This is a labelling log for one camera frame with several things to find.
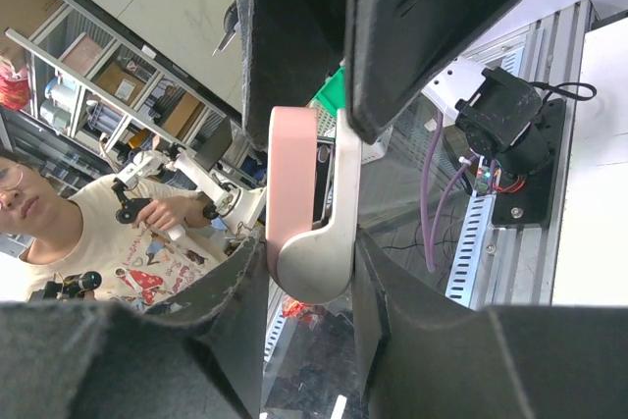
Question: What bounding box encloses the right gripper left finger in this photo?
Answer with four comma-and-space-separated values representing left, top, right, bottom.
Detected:
1, 230, 269, 418

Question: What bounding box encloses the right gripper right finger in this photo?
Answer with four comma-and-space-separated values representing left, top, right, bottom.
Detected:
352, 231, 627, 418

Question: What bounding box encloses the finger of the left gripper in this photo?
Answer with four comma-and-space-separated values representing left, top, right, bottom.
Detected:
344, 0, 521, 143
236, 0, 346, 149

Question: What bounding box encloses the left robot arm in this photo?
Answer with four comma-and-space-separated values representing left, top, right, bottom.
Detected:
236, 0, 549, 176

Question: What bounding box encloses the green plastic bin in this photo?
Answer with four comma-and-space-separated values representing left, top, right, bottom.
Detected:
314, 66, 346, 117

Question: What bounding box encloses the person in cream shirt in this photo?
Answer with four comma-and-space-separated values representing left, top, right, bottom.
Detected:
1, 150, 227, 312

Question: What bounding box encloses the metal storage shelf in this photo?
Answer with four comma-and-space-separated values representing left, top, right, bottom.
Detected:
1, 0, 234, 171

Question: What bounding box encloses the aluminium mounting rail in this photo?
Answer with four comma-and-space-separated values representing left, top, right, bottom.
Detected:
445, 0, 597, 309

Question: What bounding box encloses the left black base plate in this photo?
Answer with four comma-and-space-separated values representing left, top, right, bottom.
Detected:
492, 99, 566, 229

